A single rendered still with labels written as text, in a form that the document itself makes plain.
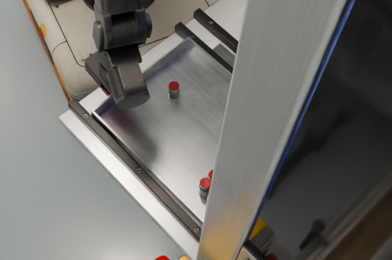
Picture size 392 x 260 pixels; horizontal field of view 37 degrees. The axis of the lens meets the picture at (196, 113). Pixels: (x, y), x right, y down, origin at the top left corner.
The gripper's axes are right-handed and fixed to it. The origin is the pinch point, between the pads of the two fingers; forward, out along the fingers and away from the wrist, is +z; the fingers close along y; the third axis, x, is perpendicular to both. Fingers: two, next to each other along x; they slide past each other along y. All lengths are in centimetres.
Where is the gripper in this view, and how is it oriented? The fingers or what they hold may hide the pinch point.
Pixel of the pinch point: (113, 91)
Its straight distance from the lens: 115.5
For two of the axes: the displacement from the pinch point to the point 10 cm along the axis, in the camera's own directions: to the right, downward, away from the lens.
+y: 6.5, 7.4, -1.8
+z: -1.6, 3.7, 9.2
